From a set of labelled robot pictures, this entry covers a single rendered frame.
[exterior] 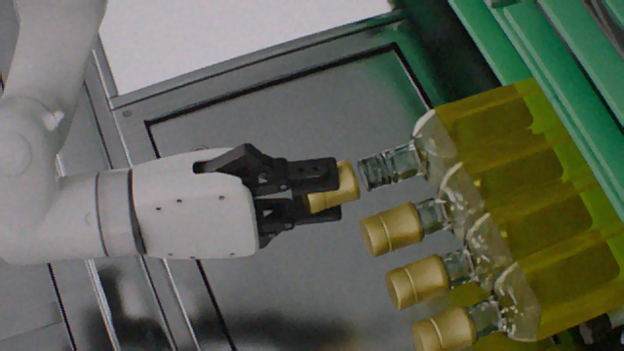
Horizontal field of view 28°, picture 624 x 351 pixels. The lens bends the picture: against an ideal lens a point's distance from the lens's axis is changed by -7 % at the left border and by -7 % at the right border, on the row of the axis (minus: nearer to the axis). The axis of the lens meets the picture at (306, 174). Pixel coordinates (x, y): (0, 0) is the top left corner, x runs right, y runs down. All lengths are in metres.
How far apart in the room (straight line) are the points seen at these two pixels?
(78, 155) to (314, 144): 0.25
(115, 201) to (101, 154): 0.26
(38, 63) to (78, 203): 0.15
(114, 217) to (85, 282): 0.20
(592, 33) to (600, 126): 0.08
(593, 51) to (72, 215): 0.46
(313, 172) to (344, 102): 0.27
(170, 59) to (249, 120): 0.13
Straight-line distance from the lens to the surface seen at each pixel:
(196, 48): 1.40
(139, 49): 1.42
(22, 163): 1.06
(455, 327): 1.01
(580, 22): 1.06
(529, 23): 1.16
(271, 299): 1.20
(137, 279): 1.23
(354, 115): 1.33
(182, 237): 1.10
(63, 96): 1.16
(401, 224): 1.07
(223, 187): 1.05
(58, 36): 1.14
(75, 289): 1.27
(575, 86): 1.11
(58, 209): 1.09
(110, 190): 1.08
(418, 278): 1.04
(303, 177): 1.08
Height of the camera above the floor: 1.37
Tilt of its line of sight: 10 degrees down
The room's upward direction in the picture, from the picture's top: 108 degrees counter-clockwise
